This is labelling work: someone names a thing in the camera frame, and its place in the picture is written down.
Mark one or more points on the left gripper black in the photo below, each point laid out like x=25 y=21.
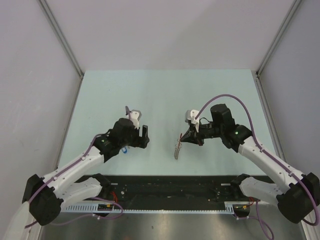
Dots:
x=140 y=141

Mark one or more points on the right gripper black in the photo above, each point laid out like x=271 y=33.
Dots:
x=192 y=136

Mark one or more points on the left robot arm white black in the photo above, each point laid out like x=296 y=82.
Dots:
x=49 y=194

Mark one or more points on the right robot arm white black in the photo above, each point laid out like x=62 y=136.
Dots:
x=293 y=192

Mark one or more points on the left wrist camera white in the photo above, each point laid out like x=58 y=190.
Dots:
x=134 y=116

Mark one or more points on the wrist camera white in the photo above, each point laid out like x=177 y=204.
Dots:
x=134 y=116
x=192 y=119

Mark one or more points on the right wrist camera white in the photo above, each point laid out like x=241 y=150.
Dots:
x=192 y=119

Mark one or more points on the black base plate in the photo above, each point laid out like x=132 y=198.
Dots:
x=189 y=192

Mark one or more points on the slotted cable duct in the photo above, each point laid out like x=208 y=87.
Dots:
x=98 y=207

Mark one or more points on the right aluminium frame post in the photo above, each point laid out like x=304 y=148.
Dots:
x=279 y=35

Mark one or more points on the aluminium frame post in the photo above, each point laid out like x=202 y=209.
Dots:
x=50 y=16
x=279 y=35

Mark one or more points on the left aluminium frame post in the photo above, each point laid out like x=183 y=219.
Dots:
x=50 y=16

